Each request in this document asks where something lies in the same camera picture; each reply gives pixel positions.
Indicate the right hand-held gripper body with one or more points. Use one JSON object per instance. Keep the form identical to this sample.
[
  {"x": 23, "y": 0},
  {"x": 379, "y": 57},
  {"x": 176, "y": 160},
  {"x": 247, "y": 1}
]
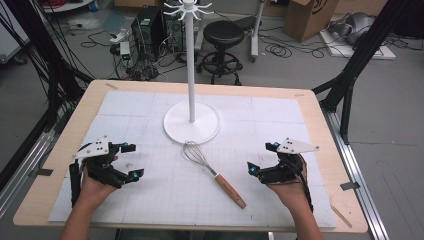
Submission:
[{"x": 290, "y": 166}]

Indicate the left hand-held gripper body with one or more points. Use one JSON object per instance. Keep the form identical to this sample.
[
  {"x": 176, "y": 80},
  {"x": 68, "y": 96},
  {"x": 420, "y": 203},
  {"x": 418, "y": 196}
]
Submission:
[{"x": 96, "y": 166}]

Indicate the white adapter box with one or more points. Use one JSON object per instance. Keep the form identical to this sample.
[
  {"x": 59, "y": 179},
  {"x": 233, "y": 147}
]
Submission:
[{"x": 125, "y": 50}]

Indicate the black tape piece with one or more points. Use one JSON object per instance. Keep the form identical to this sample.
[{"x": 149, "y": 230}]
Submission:
[
  {"x": 350, "y": 185},
  {"x": 45, "y": 172}
]

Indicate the white hook rack stand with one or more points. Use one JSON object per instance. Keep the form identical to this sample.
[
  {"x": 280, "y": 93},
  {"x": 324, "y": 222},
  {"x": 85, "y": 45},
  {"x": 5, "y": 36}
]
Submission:
[{"x": 190, "y": 66}]

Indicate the white power strip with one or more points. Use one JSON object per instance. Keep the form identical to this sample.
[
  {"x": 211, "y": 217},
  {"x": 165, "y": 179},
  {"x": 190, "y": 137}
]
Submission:
[{"x": 120, "y": 36}]

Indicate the person's left hand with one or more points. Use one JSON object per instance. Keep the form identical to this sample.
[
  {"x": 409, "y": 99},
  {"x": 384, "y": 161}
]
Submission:
[{"x": 91, "y": 191}]

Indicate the white floor board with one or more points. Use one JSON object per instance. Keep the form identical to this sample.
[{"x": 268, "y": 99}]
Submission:
[{"x": 353, "y": 51}]

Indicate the grey device on board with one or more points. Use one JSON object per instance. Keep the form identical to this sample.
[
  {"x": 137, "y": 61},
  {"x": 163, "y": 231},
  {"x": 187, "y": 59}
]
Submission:
[{"x": 353, "y": 28}]

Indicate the round white table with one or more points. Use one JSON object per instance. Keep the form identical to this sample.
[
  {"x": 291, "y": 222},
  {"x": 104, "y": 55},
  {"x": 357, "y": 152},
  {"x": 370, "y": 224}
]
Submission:
[{"x": 66, "y": 5}]

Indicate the white stand leg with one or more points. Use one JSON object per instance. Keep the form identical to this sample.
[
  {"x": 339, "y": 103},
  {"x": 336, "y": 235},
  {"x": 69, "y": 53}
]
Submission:
[{"x": 256, "y": 33}]

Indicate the aluminium rail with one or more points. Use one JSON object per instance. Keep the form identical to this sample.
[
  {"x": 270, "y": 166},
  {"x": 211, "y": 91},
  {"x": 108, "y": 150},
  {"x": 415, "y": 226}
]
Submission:
[
  {"x": 23, "y": 180},
  {"x": 360, "y": 186}
]

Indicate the black metal frame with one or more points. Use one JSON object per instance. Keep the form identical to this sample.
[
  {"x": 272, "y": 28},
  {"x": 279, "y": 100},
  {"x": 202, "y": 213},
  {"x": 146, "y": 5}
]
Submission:
[
  {"x": 363, "y": 56},
  {"x": 50, "y": 66}
]

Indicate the white grid mat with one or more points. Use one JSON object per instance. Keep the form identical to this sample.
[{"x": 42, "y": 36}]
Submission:
[{"x": 173, "y": 193}]

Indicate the person's right hand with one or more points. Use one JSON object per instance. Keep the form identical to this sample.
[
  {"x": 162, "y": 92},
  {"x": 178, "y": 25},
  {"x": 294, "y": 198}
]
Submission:
[{"x": 293, "y": 193}]

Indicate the black computer tower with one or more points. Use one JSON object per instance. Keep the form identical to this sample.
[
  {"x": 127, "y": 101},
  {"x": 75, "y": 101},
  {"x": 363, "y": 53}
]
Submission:
[{"x": 146, "y": 33}]

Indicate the cardboard box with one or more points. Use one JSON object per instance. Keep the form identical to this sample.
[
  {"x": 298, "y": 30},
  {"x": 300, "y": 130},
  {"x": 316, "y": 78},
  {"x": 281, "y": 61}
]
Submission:
[{"x": 306, "y": 18}]

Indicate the thin wooden stick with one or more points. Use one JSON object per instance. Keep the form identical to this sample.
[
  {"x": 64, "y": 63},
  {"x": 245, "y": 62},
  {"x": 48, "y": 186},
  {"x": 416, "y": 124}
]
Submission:
[{"x": 340, "y": 215}]

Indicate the black round stool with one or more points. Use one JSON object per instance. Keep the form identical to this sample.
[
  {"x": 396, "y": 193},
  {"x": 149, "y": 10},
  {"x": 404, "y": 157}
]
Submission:
[{"x": 223, "y": 35}]

